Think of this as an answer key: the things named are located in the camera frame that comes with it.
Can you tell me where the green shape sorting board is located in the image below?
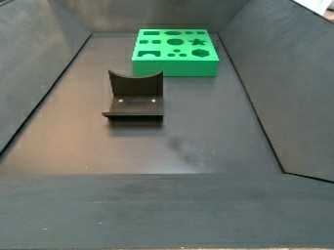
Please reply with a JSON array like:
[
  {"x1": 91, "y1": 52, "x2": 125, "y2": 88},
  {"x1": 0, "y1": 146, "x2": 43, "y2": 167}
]
[{"x1": 132, "y1": 28, "x2": 219, "y2": 77}]

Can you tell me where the black curved holder stand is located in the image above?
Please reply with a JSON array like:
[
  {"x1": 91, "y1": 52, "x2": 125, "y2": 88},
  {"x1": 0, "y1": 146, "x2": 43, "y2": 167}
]
[{"x1": 101, "y1": 71, "x2": 164, "y2": 119}]

